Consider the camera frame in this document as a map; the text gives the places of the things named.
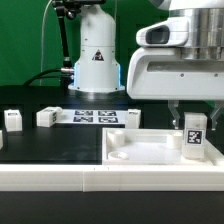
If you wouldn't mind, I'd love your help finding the white square tabletop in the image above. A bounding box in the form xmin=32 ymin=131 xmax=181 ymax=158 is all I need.
xmin=102 ymin=128 xmax=224 ymax=166

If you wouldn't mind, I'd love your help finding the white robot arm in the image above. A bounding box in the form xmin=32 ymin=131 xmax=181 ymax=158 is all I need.
xmin=70 ymin=0 xmax=224 ymax=124

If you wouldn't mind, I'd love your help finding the black cable bundle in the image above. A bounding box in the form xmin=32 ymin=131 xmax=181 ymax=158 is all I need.
xmin=22 ymin=67 xmax=75 ymax=87

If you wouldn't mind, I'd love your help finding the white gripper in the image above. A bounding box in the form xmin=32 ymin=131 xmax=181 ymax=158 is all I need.
xmin=127 ymin=16 xmax=224 ymax=130

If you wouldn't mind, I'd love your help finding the white cable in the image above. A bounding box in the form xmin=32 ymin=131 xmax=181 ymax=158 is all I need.
xmin=39 ymin=0 xmax=54 ymax=87

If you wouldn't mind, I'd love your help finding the white L-shaped obstacle fence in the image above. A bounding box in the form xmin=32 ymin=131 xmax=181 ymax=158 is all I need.
xmin=0 ymin=143 xmax=224 ymax=193

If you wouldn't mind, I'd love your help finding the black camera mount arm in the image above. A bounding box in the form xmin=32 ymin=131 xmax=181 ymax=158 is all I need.
xmin=52 ymin=0 xmax=106 ymax=67

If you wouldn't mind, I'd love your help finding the AprilTag marker sheet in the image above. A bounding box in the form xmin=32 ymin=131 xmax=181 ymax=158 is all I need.
xmin=59 ymin=109 xmax=127 ymax=125

